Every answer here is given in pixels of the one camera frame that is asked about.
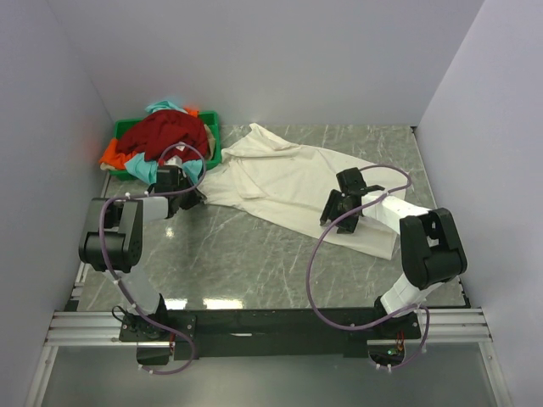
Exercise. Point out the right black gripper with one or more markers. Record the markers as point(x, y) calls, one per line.
point(330, 211)

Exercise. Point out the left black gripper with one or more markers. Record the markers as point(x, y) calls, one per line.
point(196, 197)

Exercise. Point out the cream white t-shirt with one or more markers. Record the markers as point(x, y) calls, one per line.
point(283, 182)

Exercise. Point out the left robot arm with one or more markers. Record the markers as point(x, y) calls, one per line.
point(112, 240)

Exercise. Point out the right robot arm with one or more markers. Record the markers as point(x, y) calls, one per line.
point(431, 250)

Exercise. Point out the teal t-shirt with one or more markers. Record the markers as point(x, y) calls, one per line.
point(168, 135)

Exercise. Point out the dark red t-shirt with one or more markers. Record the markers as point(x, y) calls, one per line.
point(165, 135)

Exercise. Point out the tan t-shirt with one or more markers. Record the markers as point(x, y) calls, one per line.
point(211, 143)

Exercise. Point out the orange t-shirt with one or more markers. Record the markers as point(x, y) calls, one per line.
point(112, 157)

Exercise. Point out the black base crossbar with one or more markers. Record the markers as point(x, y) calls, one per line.
point(262, 332)

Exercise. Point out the aluminium frame rail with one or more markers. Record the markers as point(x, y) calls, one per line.
point(87, 329)

